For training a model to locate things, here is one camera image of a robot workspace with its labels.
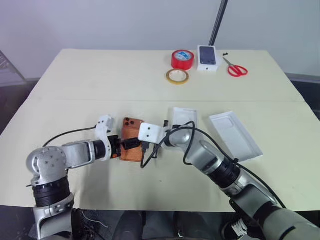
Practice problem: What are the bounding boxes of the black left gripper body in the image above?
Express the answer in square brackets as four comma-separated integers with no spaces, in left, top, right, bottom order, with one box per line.
[108,134,123,159]

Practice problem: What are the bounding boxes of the orange phone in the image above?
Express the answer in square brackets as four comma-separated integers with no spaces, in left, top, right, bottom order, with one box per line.
[119,116,146,162]

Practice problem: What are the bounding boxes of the white phone box base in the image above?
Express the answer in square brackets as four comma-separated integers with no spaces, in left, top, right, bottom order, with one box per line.
[167,107,200,131]

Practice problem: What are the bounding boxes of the white phone box lid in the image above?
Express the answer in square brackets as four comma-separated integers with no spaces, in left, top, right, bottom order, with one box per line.
[208,110,265,163]

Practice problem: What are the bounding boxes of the white printed phone box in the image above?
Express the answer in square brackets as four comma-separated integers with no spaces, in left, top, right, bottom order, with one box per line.
[196,44,222,74]

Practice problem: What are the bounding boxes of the yellow tape roll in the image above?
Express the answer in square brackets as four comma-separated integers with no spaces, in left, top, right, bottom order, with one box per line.
[164,68,190,86]

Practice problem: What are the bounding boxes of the dark rounded shape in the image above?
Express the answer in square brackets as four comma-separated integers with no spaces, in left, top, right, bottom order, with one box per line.
[116,211,147,240]

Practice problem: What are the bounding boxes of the black shoe with laces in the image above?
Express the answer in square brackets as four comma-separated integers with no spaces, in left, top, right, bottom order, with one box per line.
[71,208,111,240]

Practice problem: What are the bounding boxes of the red tape roll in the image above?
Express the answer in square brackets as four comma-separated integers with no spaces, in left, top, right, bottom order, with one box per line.
[171,49,195,70]

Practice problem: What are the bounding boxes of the black shoe white print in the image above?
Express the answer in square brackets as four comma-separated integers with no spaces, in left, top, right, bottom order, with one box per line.
[219,214,251,240]

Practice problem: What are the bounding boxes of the grey aluminium profile pole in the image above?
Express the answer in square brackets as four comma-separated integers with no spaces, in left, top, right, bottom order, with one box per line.
[208,0,229,46]

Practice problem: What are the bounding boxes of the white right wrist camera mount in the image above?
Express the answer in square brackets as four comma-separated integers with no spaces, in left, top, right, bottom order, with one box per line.
[138,122,164,144]

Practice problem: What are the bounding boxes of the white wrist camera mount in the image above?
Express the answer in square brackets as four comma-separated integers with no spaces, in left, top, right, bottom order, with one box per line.
[138,122,164,144]
[94,114,118,161]

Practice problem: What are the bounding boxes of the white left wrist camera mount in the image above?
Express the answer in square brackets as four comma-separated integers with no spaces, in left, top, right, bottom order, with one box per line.
[94,114,118,161]

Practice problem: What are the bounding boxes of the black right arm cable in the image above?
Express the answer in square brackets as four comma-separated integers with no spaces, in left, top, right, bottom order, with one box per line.
[139,120,287,210]

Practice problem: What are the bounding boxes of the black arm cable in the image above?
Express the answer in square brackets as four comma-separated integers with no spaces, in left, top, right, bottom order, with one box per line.
[139,120,287,210]
[42,125,98,148]

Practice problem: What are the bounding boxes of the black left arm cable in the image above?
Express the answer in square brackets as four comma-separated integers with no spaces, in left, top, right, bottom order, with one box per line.
[42,125,98,148]

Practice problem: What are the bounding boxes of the red handled scissors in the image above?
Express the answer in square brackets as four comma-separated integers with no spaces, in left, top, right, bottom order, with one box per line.
[222,56,249,78]

